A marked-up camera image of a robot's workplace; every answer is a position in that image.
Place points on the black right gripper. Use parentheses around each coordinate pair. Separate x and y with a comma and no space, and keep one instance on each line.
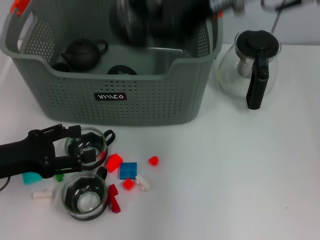
(175,17)

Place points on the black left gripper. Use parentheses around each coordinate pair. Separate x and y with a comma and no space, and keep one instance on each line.
(25,160)

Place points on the grey-green perforated storage bin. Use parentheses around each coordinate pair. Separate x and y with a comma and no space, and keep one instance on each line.
(150,100)

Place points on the large red sloped brick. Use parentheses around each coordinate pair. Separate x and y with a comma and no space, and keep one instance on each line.
(114,162)

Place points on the green notched toy brick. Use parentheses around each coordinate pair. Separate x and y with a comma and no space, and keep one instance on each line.
(60,178)

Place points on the blue square toy brick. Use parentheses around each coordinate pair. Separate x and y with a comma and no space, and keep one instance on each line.
(128,171)

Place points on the teal square toy brick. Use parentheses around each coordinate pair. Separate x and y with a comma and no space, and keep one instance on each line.
(30,178)

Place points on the small red toy brick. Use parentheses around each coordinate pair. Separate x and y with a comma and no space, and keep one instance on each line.
(128,184)
(153,161)

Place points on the pale pink toy brick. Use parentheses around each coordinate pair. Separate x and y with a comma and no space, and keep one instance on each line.
(42,195)

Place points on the dark red toy brick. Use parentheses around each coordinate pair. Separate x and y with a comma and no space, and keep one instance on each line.
(115,200)

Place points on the white toy brick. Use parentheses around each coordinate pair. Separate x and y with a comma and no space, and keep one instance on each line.
(143,183)

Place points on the small dark clay cup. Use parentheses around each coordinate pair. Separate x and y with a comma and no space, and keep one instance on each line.
(61,67)

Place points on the dark clay teapot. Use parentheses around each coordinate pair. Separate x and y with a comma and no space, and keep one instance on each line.
(82,55)

